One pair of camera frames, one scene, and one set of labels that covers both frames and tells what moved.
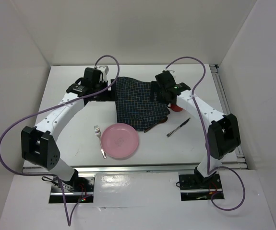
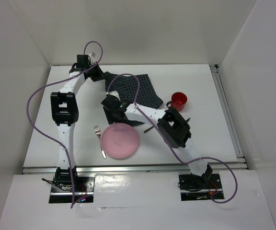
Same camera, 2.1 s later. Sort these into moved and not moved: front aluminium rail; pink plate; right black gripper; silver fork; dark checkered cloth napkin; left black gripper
Moved: dark checkered cloth napkin; right black gripper; left black gripper
Not moved: front aluminium rail; pink plate; silver fork
